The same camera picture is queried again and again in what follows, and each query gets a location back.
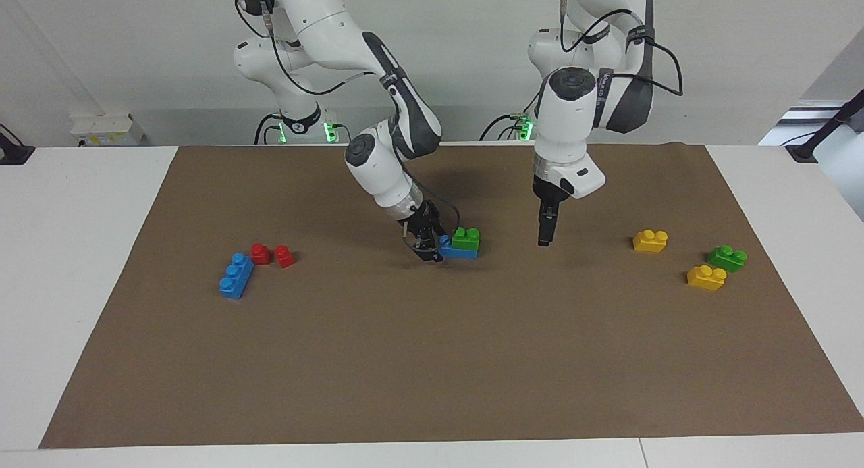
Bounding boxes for yellow two-stud brick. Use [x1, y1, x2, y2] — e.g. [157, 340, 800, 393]
[632, 230, 669, 253]
[687, 265, 728, 292]

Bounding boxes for black table clamp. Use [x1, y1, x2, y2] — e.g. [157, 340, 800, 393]
[0, 124, 36, 166]

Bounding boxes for blue three-stud brick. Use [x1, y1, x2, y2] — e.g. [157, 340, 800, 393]
[219, 253, 255, 300]
[439, 235, 480, 260]

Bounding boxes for black clamp with rod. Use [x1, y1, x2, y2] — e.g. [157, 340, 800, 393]
[785, 90, 864, 163]

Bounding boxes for black left base cables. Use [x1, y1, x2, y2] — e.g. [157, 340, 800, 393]
[479, 93, 541, 142]

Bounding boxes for white wall socket box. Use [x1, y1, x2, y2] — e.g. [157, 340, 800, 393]
[70, 113, 145, 147]

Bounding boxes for black base cables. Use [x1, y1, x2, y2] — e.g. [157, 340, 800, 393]
[254, 113, 352, 145]
[479, 93, 541, 142]

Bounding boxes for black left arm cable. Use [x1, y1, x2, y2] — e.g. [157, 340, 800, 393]
[559, 0, 684, 97]

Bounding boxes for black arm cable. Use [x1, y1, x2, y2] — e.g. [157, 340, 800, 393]
[234, 0, 463, 256]
[559, 0, 684, 97]

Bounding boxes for black right base cables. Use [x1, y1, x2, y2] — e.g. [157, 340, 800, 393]
[254, 113, 352, 145]

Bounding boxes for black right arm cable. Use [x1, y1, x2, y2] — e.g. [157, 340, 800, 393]
[234, 0, 463, 256]

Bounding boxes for brown table mat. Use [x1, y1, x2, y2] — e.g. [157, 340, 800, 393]
[38, 144, 864, 450]

